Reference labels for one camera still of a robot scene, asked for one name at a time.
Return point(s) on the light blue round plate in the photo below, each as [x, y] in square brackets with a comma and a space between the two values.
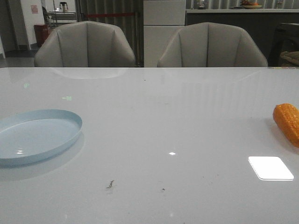
[34, 136]

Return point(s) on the orange corn cob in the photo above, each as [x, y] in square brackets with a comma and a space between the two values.
[286, 116]

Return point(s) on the right grey upholstered chair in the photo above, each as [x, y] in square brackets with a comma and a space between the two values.
[210, 44]

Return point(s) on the grey upholstered chair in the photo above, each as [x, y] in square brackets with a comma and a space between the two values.
[210, 44]
[85, 44]

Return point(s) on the left grey upholstered chair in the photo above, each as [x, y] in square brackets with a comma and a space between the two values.
[85, 44]

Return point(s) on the white cabinet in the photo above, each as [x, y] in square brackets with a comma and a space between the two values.
[161, 18]

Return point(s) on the red barrier belt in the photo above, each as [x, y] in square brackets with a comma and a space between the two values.
[109, 15]

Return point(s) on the red bin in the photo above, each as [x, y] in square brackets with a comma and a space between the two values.
[42, 32]

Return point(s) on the fruit bowl on counter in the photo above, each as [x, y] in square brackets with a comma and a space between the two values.
[247, 4]

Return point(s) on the dark wooden side furniture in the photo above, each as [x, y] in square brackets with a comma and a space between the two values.
[285, 38]

